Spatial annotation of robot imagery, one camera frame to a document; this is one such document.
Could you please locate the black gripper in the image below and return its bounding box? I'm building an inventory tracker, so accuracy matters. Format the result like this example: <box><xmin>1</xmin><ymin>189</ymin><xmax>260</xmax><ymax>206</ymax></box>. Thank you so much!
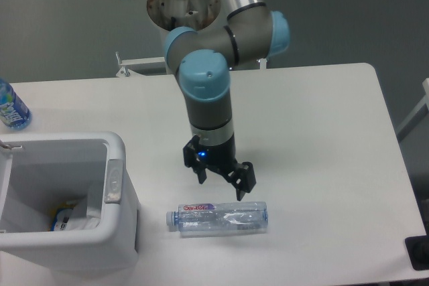
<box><xmin>183</xmin><ymin>135</ymin><xmax>256</xmax><ymax>201</ymax></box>

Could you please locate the clear plastic bottle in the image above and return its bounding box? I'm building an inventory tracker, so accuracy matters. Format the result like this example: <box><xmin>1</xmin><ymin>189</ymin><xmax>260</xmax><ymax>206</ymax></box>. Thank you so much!
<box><xmin>166</xmin><ymin>202</ymin><xmax>269</xmax><ymax>233</ymax></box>

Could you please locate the white paper wrapper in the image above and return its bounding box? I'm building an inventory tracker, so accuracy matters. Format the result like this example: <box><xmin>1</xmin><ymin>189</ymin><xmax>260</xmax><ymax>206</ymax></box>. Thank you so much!
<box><xmin>66</xmin><ymin>195</ymin><xmax>102</xmax><ymax>231</ymax></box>

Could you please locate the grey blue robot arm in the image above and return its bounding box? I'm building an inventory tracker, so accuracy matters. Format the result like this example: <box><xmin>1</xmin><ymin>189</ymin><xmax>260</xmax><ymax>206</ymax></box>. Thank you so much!
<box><xmin>158</xmin><ymin>0</ymin><xmax>290</xmax><ymax>200</ymax></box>

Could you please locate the white plastic trash can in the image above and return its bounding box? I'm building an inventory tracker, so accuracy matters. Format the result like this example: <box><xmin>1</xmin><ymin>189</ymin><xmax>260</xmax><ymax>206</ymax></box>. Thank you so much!
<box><xmin>1</xmin><ymin>132</ymin><xmax>140</xmax><ymax>271</ymax></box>

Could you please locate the colourful snack package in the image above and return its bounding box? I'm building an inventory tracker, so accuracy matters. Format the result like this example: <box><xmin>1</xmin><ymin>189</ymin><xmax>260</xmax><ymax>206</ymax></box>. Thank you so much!
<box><xmin>50</xmin><ymin>200</ymin><xmax>78</xmax><ymax>232</ymax></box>

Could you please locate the blue labelled water bottle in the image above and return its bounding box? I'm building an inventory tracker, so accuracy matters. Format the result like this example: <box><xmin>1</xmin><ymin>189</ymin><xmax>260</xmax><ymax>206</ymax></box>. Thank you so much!
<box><xmin>1</xmin><ymin>79</ymin><xmax>32</xmax><ymax>130</ymax></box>

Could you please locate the white metal stand leg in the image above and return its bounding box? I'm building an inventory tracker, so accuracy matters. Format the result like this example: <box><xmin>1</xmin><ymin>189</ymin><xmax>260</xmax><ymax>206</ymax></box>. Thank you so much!
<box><xmin>395</xmin><ymin>78</ymin><xmax>428</xmax><ymax>142</ymax></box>

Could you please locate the black clamp at table edge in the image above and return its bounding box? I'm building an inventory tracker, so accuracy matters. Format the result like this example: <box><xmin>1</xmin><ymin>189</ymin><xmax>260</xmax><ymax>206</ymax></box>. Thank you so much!
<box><xmin>405</xmin><ymin>235</ymin><xmax>428</xmax><ymax>271</ymax></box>

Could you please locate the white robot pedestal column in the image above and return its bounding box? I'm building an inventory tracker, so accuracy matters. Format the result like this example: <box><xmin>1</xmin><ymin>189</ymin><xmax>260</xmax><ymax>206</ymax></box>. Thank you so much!
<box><xmin>147</xmin><ymin>0</ymin><xmax>221</xmax><ymax>44</ymax></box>

